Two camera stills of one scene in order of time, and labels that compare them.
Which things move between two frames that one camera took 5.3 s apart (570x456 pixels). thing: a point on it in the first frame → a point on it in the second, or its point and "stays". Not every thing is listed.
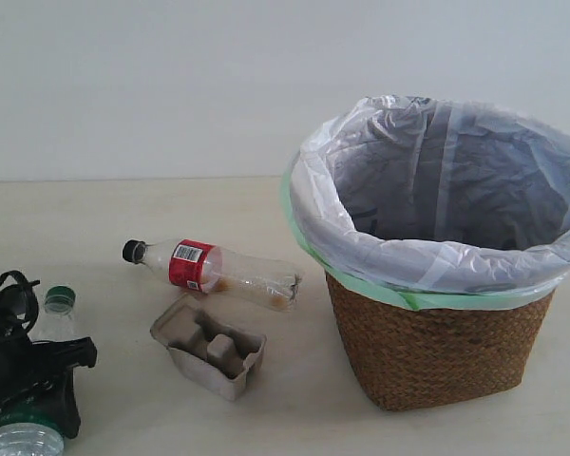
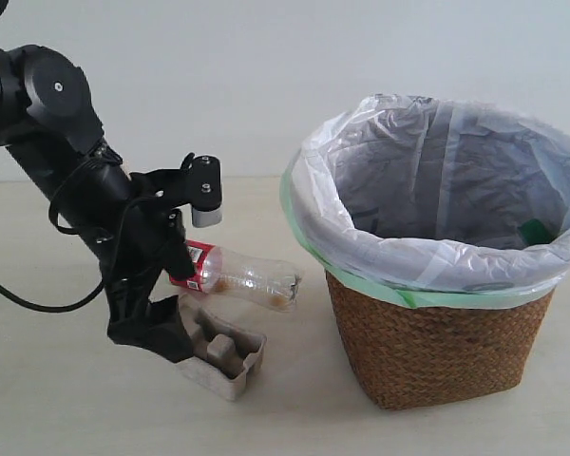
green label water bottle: x=31 y=428 → x=535 y=233
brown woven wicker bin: x=404 y=358 stays
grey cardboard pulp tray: x=208 y=354 stays
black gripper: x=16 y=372 → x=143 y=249
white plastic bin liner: x=429 y=203 stays
